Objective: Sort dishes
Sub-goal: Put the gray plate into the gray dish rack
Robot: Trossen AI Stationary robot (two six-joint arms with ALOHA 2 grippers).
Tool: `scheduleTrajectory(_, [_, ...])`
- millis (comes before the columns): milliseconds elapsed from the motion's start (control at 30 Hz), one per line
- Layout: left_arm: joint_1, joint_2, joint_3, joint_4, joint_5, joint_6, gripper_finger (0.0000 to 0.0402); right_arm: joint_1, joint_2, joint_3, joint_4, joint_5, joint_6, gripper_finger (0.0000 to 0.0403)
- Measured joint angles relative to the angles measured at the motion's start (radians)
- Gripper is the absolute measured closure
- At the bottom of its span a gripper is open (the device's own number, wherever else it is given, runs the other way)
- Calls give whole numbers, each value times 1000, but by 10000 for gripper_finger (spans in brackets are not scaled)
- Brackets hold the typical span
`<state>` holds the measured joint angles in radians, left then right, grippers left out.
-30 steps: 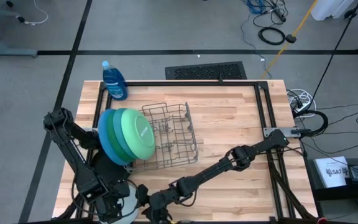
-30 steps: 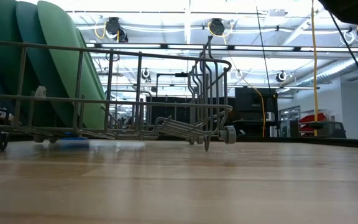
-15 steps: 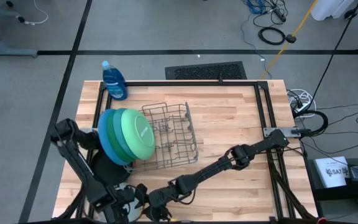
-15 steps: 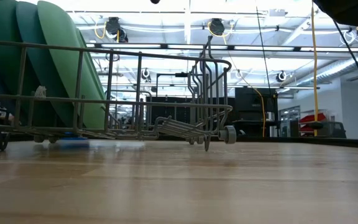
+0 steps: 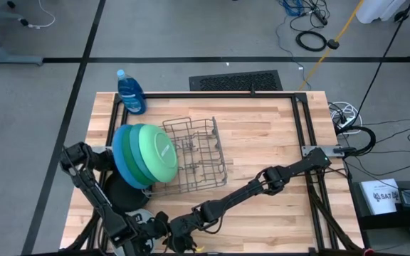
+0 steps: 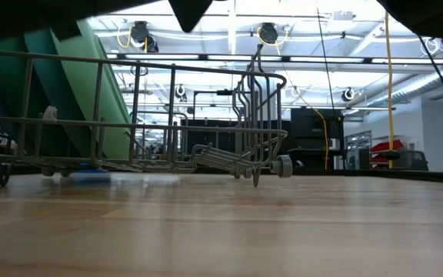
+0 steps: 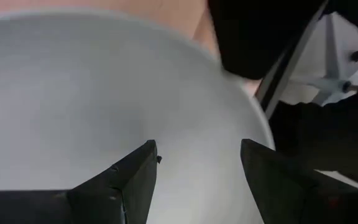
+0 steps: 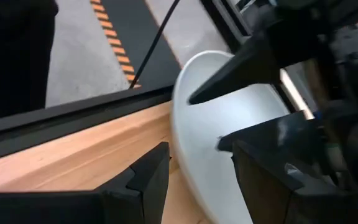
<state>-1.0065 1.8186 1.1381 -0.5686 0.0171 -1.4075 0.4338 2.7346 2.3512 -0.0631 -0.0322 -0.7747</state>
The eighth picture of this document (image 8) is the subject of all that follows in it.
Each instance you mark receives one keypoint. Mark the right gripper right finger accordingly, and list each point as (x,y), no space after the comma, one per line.
(291,205)

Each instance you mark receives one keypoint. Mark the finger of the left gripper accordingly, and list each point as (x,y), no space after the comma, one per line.
(244,71)
(284,133)

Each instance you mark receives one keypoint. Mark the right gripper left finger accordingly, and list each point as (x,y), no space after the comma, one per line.
(104,208)

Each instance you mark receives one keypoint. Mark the pale blue plate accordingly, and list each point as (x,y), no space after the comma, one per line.
(204,130)

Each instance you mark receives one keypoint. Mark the person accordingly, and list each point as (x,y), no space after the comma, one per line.
(11,62)

